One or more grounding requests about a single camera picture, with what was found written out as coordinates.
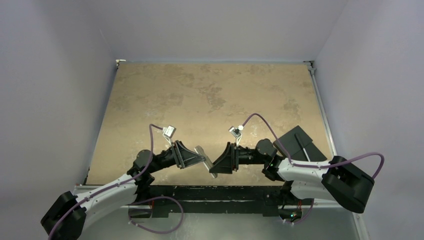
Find black flat plate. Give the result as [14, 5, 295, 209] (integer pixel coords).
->
[278, 125, 328, 162]

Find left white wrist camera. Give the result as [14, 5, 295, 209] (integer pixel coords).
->
[162, 125, 177, 146]

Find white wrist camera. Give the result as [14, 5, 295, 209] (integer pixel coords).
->
[162, 125, 177, 146]
[228, 125, 244, 147]

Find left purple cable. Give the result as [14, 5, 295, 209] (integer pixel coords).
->
[47, 124, 165, 240]

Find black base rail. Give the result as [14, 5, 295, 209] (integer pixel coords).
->
[128, 185, 312, 218]

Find white remote control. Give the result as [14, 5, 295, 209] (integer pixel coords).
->
[194, 145, 218, 179]

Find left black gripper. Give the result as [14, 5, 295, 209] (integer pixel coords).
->
[147, 139, 205, 174]

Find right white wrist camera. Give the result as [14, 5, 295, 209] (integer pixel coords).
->
[228, 125, 244, 147]

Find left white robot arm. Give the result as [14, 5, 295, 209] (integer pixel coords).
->
[40, 140, 206, 240]

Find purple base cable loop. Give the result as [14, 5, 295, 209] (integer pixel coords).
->
[127, 195, 185, 235]

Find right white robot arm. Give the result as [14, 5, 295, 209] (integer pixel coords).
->
[208, 138, 375, 214]

